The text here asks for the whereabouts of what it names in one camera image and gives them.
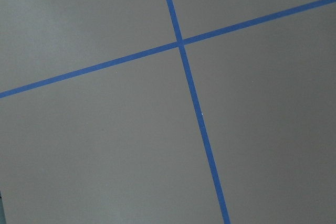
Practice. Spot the blue tape strip crosswise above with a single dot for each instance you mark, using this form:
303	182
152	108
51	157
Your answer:
169	46

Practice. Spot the blue tape strip lengthwise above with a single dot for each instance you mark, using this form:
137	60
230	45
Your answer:
198	112

